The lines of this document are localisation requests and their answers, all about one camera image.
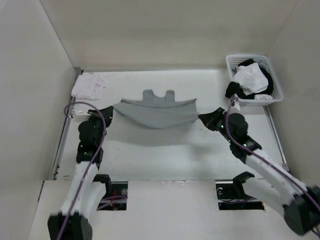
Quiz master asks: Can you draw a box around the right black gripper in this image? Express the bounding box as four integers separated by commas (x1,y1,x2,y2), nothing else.
198,107,235,144

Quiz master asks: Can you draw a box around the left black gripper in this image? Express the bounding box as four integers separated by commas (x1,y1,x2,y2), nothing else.
85,106,113,146

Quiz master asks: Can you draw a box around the grey tank top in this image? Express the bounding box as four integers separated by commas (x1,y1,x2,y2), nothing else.
113,89,199,130

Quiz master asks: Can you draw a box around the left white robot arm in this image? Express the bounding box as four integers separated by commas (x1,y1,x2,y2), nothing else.
47,106,114,240

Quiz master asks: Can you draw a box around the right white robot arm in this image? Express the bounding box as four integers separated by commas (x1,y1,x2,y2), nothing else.
198,107,320,236

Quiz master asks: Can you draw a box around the folded white tank top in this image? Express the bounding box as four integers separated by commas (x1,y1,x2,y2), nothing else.
71,73,108,100

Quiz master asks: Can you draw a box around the white garment in basket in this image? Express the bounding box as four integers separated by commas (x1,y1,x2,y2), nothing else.
233,62,269,96

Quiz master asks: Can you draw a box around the white plastic laundry basket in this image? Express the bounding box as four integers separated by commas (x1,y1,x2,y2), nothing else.
225,53,284,106

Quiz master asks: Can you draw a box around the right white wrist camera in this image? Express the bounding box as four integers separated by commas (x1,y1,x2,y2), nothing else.
230,99,241,114

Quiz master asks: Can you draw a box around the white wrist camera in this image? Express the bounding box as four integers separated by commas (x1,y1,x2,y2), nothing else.
70,107,91,123
230,99,241,114

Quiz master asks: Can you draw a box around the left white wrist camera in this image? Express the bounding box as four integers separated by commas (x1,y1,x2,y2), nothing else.
70,107,91,123

